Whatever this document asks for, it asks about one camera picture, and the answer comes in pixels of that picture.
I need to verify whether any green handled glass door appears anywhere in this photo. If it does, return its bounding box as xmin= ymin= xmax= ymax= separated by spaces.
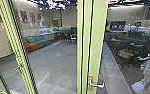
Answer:
xmin=90 ymin=0 xmax=150 ymax=94

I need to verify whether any metal door handle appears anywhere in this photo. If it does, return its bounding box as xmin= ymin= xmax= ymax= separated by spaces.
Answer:
xmin=87 ymin=74 xmax=106 ymax=90

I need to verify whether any green framed glass door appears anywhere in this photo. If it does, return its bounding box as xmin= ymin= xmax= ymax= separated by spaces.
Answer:
xmin=0 ymin=0 xmax=93 ymax=94

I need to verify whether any brown lobby door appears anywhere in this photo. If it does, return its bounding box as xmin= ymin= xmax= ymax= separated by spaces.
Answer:
xmin=52 ymin=17 xmax=63 ymax=28

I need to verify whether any small metal door latch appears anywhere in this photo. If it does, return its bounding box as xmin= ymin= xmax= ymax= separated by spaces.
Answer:
xmin=16 ymin=61 xmax=25 ymax=74

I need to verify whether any small lobby chair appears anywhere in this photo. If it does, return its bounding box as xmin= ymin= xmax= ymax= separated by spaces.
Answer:
xmin=69 ymin=32 xmax=78 ymax=43

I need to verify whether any multicolour lobby sofa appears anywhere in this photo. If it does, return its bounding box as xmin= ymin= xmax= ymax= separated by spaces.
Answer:
xmin=22 ymin=31 xmax=64 ymax=53

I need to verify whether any dark lobby monitor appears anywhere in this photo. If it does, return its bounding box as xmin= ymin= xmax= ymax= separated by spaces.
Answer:
xmin=109 ymin=20 xmax=127 ymax=32

